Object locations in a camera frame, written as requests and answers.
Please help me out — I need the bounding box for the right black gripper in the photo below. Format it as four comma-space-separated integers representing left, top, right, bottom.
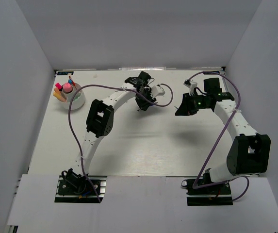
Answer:
175, 92, 210, 116

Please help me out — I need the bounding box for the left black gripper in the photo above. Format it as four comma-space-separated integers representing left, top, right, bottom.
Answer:
135, 87, 156, 111

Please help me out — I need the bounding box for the red pen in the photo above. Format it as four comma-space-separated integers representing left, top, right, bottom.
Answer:
68, 75, 76, 89

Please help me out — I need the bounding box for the pink glue bottle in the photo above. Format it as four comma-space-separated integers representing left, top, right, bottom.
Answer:
63, 83, 73, 94

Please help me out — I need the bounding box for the orange pink highlighter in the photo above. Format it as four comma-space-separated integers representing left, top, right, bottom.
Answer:
53, 92, 66, 102

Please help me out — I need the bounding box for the grey orange highlighter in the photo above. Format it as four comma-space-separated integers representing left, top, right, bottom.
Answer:
54, 87, 61, 95

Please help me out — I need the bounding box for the pink black highlighter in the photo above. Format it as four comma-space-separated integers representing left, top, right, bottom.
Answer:
55, 83, 63, 92

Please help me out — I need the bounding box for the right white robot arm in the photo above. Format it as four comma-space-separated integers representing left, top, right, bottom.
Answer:
175, 78, 271, 194

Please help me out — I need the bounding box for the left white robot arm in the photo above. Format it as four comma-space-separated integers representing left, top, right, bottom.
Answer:
72, 71, 156, 176

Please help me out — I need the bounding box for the blue label sticker right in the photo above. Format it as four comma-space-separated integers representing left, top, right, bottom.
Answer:
203, 70, 220, 75

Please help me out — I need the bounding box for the blue label sticker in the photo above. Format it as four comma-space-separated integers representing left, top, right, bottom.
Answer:
203, 70, 220, 75
57, 71, 74, 76

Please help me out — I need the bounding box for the white round organizer container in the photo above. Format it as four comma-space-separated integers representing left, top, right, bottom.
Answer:
59, 85, 85, 110

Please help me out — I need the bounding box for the blue label sticker left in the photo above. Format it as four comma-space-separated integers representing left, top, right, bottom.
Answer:
57, 71, 74, 76

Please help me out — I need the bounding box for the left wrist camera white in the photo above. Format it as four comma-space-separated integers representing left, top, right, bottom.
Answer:
151, 84, 165, 98

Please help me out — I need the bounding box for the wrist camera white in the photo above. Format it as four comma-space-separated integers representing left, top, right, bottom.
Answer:
183, 80, 197, 96
151, 84, 165, 98

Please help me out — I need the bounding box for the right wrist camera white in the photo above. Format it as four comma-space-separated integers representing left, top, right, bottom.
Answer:
183, 80, 197, 96

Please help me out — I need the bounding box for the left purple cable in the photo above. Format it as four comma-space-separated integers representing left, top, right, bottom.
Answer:
67, 83, 174, 202

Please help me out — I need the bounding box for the purple cable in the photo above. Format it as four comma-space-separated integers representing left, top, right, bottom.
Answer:
186, 71, 250, 201
67, 83, 174, 202

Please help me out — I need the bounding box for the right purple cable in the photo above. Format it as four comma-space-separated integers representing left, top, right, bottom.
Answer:
186, 71, 250, 201

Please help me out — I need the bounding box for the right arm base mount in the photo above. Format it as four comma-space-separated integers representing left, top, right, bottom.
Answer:
181, 179, 233, 206

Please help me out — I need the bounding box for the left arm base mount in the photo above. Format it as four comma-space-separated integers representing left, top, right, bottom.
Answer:
54, 176, 106, 204

